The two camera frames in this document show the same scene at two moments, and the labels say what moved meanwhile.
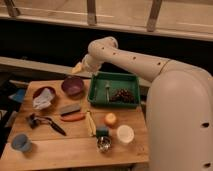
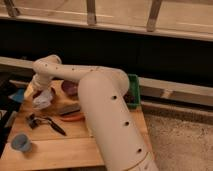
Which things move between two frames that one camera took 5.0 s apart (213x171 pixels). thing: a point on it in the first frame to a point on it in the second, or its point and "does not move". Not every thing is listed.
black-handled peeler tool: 34,120 does not move
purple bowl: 72,87 does not move
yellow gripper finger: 77,68 to 29,90
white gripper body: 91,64 to 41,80
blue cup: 21,142 does not move
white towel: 44,100 does not move
